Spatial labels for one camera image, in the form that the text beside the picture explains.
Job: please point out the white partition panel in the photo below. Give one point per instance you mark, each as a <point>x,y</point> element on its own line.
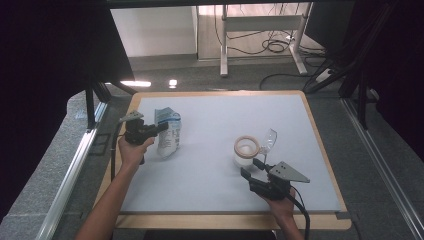
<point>153,31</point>

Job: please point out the aluminium floor rail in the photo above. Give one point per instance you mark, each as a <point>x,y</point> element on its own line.
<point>66,186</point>
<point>383,170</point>

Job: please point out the clear glass measuring cup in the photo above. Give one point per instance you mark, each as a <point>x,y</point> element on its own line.
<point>246,151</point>

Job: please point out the dark curtain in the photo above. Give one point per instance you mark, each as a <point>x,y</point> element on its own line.
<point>40,66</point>
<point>400,66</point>

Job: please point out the white power strip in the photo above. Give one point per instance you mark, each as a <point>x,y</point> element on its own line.
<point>323,76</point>

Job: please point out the black metal stand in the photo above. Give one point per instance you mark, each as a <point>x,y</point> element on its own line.
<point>361,100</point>
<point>90,106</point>

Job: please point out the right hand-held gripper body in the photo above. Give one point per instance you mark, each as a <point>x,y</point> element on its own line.
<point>276,186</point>

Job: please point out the pale blue table mat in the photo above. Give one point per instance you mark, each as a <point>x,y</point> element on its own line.
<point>200,186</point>

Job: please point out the person's right hand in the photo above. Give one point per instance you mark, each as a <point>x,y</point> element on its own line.
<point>283,206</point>

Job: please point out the person's left hand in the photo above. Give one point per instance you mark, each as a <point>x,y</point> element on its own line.
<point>133,155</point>

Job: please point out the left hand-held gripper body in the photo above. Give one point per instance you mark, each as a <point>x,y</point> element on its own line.
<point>136,131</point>

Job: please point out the white desk frame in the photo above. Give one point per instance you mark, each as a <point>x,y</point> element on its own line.
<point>263,23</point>

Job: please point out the dark floor hatch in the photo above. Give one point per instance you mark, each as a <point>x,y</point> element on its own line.
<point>99,144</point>

